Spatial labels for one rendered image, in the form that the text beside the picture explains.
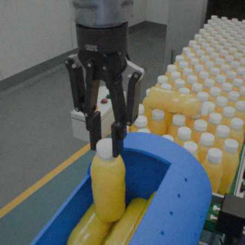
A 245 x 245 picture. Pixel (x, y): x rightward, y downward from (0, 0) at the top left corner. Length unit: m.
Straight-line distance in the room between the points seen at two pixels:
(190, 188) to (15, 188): 1.86
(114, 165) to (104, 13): 0.28
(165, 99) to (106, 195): 0.44
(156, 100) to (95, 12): 0.58
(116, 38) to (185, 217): 0.32
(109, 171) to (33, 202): 1.66
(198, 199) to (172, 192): 0.07
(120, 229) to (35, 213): 1.52
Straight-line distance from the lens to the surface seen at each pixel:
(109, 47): 0.41
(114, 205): 0.61
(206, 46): 1.58
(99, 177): 0.55
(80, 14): 0.40
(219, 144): 0.92
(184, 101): 0.91
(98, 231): 0.65
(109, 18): 0.39
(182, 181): 0.56
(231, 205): 0.82
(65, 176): 2.30
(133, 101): 0.44
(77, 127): 0.96
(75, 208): 0.69
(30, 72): 3.77
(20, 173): 2.41
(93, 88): 0.47
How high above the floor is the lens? 1.60
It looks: 35 degrees down
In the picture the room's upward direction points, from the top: straight up
